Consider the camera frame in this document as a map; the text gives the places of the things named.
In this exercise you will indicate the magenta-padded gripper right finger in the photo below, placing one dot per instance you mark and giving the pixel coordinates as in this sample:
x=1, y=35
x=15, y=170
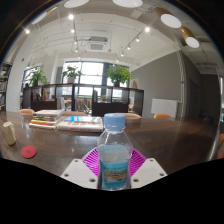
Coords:
x=148, y=171

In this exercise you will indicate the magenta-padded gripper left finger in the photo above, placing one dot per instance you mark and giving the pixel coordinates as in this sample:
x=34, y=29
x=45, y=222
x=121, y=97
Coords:
x=80, y=171

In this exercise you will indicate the clear blue-capped water bottle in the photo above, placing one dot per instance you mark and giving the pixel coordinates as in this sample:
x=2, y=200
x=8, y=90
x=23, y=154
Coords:
x=114, y=160

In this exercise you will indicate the large blue-covered flat book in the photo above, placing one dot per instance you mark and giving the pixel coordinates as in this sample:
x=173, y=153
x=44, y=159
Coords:
x=81, y=124

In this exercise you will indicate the flat round red coaster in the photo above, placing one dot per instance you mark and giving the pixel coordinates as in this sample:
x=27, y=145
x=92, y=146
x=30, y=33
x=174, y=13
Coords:
x=28, y=152

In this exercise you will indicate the low dark shelf unit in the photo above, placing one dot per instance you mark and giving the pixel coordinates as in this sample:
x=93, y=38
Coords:
x=106, y=109

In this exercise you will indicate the orange chairs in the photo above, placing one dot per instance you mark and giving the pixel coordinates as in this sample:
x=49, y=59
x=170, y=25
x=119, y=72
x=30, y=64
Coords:
x=26, y=111

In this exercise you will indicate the green potted plant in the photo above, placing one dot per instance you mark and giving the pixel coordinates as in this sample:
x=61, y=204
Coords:
x=37, y=76
x=71, y=72
x=118, y=74

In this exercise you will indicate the tall dark bookshelf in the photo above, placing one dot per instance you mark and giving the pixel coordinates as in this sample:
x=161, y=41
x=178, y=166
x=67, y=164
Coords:
x=4, y=86

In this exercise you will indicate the white ceiling air conditioner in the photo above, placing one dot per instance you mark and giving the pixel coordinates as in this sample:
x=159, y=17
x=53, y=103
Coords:
x=97, y=45

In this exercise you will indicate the round pendant ceiling lights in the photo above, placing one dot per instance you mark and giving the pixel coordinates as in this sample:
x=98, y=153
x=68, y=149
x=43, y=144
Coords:
x=170, y=20

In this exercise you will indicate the small ceiling spotlights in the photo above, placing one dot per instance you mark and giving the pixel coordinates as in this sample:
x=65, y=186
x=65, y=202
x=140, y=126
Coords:
x=71, y=16

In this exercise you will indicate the white wall panel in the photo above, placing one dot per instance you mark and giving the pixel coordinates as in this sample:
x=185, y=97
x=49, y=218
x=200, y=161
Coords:
x=164, y=107

